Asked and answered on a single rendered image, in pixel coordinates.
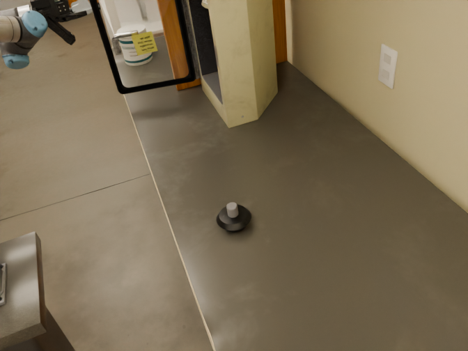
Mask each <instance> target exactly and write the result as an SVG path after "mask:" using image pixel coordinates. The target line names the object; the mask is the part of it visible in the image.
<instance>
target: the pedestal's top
mask: <svg viewBox="0 0 468 351"><path fill-rule="evenodd" d="M3 263H6V264H7V285H6V304H4V305H1V306H0V350H3V349H5V348H8V347H10V346H12V345H15V344H18V343H21V342H23V341H26V340H28V339H30V338H33V337H35V336H38V335H41V334H44V333H45V332H47V321H46V310H45V291H44V281H43V270H42V250H41V240H40V238H39V237H38V235H37V233H36V232H35V231H34V232H32V233H28V234H26V235H23V236H20V237H16V238H14V239H11V240H8V241H5V242H2V243H0V264H3Z"/></svg>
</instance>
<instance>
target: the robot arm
mask: <svg viewBox="0 0 468 351"><path fill-rule="evenodd" d="M30 3H31V6H30V5H26V6H20V7H17V8H11V9H8V10H2V11H0V49H1V53H2V58H3V59H4V62H5V64H6V66H7V67H8V68H10V69H22V68H25V67H26V66H28V65H29V56H28V53H29V52H30V50H31V49H32V48H33V46H34V45H35V44H36V43H37V42H38V41H39V39H40V38H41V37H43V36H44V34H45V32H46V30H47V27H49V28H50V29H51V30H52V31H54V32H55V33H56V34H58V35H59V36H60V37H61V38H62V39H64V41H66V42H67V43H68V44H70V45H72V44H73V43H74V42H75V41H76V40H75V36H74V35H73V34H72V33H71V32H70V31H68V30H67V29H65V28H64V27H63V26H61V25H60V24H59V22H68V21H70V20H75V19H78V18H80V17H83V16H86V15H88V14H91V13H92V12H93V10H92V8H91V5H90V3H89V2H88V0H77V1H76V2H72V3H71V8H70V6H69V2H68V0H30ZM40 12H42V13H40Z"/></svg>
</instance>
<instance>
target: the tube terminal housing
mask: <svg viewBox="0 0 468 351"><path fill-rule="evenodd" d="M207 3H208V10H209V15H210V23H211V28H212V37H213V42H214V45H215V46H216V48H217V56H218V62H219V67H218V66H217V69H218V74H219V83H220V88H221V96H222V102H223V104H221V102H220V101H219V100H218V99H217V97H216V95H215V94H214V93H213V92H212V90H211V89H210V87H209V86H208V85H207V84H206V82H205V80H204V79H203V76H202V74H201V79H202V80H201V85H202V89H203V92H204V93H205V94H206V96H207V97H208V99H209V100H210V101H211V103H212V105H213V106H214V108H215V109H216V110H217V112H218V113H219V115H220V116H221V118H222V119H223V120H224V122H225V124H226V125H227V126H228V128H230V127H235V126H237V125H241V124H245V123H248V122H251V121H254V120H258V119H259V118H260V116H261V115H262V113H263V112H264V110H265V109H266V108H267V106H268V105H269V103H270V102H271V101H272V100H273V98H274V96H275V95H276V94H277V93H278V87H277V75H276V53H275V41H274V18H273V7H272V0H207Z"/></svg>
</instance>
